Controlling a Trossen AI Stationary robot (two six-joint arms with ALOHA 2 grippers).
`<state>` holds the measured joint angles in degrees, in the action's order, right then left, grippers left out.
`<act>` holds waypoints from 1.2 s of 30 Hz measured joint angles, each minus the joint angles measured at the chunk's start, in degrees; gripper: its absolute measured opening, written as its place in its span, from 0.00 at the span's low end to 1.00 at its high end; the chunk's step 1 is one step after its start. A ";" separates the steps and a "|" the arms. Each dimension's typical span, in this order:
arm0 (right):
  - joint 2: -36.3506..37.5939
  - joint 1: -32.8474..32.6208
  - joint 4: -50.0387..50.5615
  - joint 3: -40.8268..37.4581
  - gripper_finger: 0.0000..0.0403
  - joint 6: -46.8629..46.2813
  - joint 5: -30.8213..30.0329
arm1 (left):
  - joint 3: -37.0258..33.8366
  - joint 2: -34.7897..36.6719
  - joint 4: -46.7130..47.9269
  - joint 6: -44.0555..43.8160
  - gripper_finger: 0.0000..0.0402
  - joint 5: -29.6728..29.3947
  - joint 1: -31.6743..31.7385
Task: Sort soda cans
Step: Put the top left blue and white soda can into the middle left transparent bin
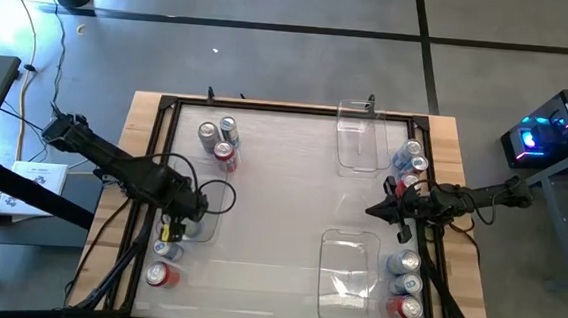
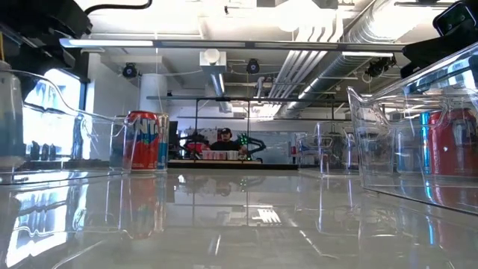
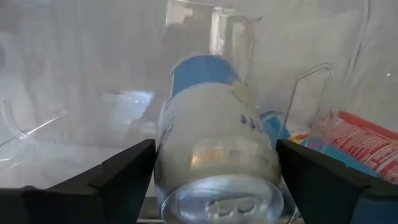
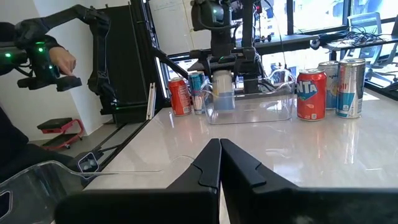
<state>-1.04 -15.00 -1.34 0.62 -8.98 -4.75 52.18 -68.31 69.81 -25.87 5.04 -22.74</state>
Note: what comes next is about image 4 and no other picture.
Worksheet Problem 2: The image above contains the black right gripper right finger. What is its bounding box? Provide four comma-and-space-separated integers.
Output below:
220, 138, 398, 224

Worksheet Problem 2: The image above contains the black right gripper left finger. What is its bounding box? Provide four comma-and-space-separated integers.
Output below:
54, 138, 222, 224

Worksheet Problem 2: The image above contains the blue silver Red Bull can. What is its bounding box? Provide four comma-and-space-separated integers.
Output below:
335, 58, 367, 119
188, 70, 208, 115

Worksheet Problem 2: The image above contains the red Fanta can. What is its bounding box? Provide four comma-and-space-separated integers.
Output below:
295, 68, 328, 121
168, 77, 193, 117

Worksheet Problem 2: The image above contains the clear plastic bin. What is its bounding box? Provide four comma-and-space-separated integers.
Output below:
0, 154, 196, 224
200, 68, 296, 126

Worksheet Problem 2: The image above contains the blue lemon soda can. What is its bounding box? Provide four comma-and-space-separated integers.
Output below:
317, 60, 340, 110

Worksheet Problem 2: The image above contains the black window desk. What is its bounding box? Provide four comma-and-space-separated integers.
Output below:
254, 32, 398, 62

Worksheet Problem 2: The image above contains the black panel board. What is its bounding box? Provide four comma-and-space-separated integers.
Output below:
99, 4, 162, 124

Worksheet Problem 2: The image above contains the black floor power box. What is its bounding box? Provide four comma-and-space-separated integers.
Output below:
76, 151, 105, 174

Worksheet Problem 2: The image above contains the grey office chair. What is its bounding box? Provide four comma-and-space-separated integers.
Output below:
346, 11, 398, 82

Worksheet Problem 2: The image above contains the red black mechanic stool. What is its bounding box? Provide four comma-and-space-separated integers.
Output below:
36, 117, 85, 151

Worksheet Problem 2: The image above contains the person's hand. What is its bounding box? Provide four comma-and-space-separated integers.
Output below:
49, 46, 77, 77

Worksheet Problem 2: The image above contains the person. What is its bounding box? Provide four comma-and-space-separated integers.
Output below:
0, 21, 77, 184

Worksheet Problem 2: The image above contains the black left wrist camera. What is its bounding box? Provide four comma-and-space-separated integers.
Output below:
190, 0, 233, 32

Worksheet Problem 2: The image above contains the black window frame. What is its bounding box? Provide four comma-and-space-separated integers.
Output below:
236, 0, 398, 37

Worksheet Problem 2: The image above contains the white frame bracket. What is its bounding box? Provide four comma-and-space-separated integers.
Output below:
146, 82, 157, 121

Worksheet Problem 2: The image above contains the tangle of black cables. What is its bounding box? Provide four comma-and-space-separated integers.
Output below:
338, 26, 389, 47

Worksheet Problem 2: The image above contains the black leader arm handle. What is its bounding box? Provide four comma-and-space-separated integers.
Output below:
0, 36, 83, 93

